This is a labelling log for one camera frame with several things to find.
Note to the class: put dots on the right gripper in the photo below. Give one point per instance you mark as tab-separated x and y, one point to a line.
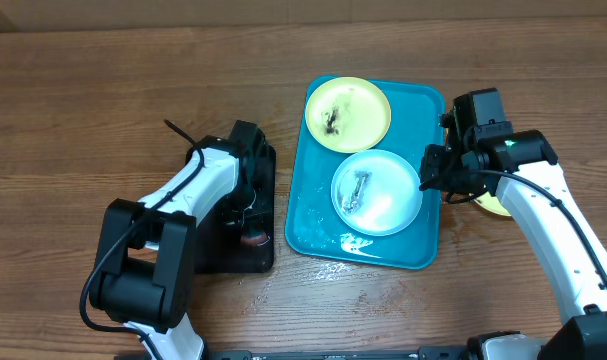
433	179

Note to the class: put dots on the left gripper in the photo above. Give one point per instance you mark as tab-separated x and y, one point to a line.
262	205

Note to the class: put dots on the yellow-green plate bottom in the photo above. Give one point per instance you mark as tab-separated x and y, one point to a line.
492	205

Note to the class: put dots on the yellow-green plate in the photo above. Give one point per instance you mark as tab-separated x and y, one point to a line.
347	114
492	205

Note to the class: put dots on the light blue plate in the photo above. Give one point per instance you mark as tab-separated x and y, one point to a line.
376	192

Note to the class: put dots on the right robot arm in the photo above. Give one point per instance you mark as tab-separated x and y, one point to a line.
522	171

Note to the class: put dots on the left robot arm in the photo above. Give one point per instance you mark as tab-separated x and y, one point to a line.
145	262

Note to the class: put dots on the black plastic tray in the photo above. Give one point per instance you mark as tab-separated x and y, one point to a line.
237	235

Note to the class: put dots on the teal plastic tray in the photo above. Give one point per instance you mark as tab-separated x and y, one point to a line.
312	226

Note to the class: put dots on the yellow-green plate top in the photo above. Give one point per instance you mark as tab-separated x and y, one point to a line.
347	114

